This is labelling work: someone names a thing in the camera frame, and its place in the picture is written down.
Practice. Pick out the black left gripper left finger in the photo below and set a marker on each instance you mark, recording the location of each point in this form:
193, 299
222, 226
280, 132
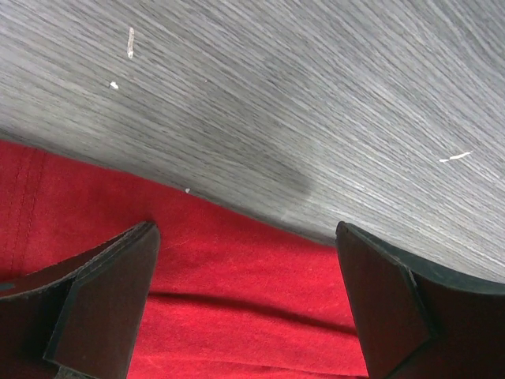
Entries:
80, 318

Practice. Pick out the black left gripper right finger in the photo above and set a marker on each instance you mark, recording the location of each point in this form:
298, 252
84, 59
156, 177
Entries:
416, 318

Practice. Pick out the red t-shirt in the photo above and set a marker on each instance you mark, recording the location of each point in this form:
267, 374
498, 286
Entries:
231, 297

